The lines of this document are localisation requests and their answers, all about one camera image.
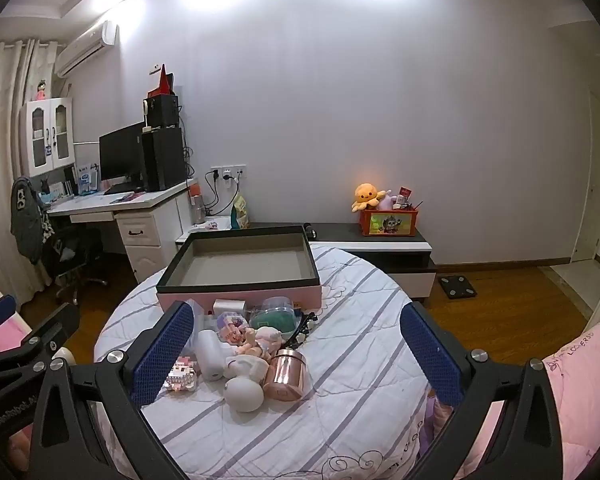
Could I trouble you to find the orange octopus plush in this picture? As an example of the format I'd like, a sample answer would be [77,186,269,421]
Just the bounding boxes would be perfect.
[351,182,392,212]

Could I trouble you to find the red storage box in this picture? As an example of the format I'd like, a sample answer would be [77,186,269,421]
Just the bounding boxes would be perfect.
[358,207,421,237]

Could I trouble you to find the pink box with dark rim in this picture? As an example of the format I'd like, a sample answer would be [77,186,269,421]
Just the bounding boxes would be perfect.
[156,225,323,313]

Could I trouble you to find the green snack bag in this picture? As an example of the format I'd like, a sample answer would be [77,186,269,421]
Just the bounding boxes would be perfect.
[230,195,252,230]

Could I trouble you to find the white power adapter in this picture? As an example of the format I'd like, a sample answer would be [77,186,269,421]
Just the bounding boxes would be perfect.
[213,299,248,317]

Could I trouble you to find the blue white box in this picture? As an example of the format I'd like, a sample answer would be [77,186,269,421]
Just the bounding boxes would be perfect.
[75,160,103,196]

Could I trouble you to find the pink bed sheet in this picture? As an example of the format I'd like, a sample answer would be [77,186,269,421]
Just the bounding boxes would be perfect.
[0,275,36,480]

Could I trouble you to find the white drawer cabinet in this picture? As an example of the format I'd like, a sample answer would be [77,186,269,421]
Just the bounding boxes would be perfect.
[115,195,196,283]

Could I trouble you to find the cream curtain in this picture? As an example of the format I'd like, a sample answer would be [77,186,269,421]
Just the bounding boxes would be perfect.
[0,39,61,306]

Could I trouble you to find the clear plastic container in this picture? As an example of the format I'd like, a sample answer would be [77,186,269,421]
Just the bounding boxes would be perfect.
[250,296,298,333]

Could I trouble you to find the white wall outlet panel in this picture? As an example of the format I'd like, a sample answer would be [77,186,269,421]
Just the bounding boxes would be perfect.
[210,164,247,183]

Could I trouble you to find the black office chair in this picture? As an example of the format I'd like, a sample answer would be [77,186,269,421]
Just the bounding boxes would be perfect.
[40,220,111,306]

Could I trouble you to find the white plush toy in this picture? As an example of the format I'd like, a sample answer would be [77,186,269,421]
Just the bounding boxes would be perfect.
[224,355,271,413]

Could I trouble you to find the dark hanging jacket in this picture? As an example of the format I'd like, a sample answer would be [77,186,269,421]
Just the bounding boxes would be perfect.
[10,176,56,266]

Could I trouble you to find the rose gold cup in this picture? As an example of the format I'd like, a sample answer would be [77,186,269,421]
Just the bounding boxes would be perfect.
[262,349,313,404]

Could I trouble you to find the white glass-door cabinet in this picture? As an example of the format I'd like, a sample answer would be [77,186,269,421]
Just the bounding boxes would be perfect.
[20,96,77,178]

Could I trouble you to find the black white TV stand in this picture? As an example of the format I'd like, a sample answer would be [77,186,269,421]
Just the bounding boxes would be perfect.
[175,222,438,306]

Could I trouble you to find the black power cable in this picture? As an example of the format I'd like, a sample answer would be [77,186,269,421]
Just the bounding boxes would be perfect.
[202,170,241,218]

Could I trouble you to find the pink white block toy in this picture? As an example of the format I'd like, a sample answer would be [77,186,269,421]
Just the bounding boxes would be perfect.
[165,356,201,391]

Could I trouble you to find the black computer tower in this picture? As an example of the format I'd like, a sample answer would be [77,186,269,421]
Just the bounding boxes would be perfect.
[141,126,188,192]

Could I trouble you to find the black computer monitor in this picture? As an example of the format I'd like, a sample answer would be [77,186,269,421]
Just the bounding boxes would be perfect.
[98,121,148,193]

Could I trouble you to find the pink doll figure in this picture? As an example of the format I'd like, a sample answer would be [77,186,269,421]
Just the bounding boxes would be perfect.
[225,326,283,361]

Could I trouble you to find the white desk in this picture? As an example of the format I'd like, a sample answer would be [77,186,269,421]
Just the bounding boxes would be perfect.
[45,177,201,256]

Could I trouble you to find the black speaker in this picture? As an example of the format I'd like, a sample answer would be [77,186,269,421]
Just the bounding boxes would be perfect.
[145,94,180,128]

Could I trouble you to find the white cylinder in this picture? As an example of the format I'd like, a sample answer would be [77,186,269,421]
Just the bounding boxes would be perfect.
[195,329,226,381]

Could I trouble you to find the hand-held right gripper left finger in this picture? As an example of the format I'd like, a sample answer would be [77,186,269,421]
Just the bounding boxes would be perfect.
[30,301,201,480]

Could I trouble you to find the black bathroom scale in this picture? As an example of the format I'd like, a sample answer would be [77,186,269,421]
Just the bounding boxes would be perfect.
[439,274,479,301]

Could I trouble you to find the pink printed quilt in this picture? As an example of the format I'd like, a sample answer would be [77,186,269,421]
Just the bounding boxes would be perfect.
[420,312,600,480]

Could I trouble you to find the striped white quilt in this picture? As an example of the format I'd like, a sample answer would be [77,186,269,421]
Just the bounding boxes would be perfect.
[94,242,461,480]

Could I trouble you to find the orange capped bottle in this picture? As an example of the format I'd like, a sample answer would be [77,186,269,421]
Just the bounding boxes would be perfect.
[189,182,206,226]

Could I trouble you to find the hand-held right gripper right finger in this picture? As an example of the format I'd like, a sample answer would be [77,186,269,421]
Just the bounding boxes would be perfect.
[399,302,567,480]

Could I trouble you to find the red paper bag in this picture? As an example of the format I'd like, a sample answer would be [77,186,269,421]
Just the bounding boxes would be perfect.
[147,63,177,98]

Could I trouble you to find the white air conditioner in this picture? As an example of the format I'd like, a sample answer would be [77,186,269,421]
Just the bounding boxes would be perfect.
[55,20,119,78]

